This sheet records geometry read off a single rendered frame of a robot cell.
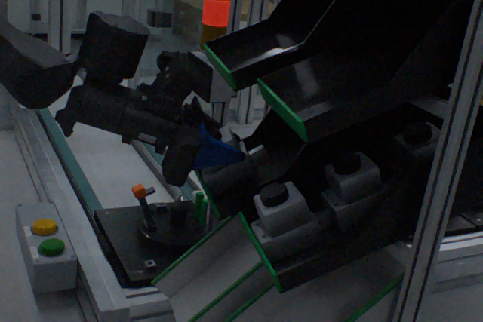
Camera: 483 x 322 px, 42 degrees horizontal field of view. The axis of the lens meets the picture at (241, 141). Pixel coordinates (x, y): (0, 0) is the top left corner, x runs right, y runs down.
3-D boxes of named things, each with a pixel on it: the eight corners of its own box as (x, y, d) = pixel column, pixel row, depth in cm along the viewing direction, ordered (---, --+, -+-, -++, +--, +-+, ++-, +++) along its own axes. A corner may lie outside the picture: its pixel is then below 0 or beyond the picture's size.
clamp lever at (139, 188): (146, 227, 109) (133, 192, 105) (143, 222, 111) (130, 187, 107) (165, 219, 110) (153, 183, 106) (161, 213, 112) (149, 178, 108)
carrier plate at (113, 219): (130, 292, 99) (131, 280, 98) (93, 219, 119) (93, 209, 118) (264, 269, 110) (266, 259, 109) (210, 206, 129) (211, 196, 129)
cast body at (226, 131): (213, 197, 79) (186, 154, 76) (210, 180, 83) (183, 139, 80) (273, 165, 78) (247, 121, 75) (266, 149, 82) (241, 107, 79)
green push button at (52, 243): (41, 262, 103) (41, 251, 102) (37, 249, 106) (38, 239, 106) (66, 259, 105) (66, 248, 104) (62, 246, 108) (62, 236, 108)
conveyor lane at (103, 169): (128, 338, 102) (132, 286, 99) (38, 142, 171) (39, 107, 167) (280, 308, 115) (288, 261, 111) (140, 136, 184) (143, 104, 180)
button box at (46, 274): (33, 295, 103) (33, 263, 101) (15, 231, 120) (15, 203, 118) (76, 289, 106) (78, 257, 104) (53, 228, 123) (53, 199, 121)
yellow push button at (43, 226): (35, 240, 109) (35, 230, 108) (31, 229, 112) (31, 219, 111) (58, 237, 111) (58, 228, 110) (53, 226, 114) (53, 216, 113)
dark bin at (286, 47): (235, 93, 69) (213, 30, 66) (207, 60, 80) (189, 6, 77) (459, 1, 72) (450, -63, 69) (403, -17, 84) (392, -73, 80)
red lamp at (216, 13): (207, 26, 119) (210, 0, 117) (198, 20, 123) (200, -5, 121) (232, 27, 121) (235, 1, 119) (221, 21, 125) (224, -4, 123)
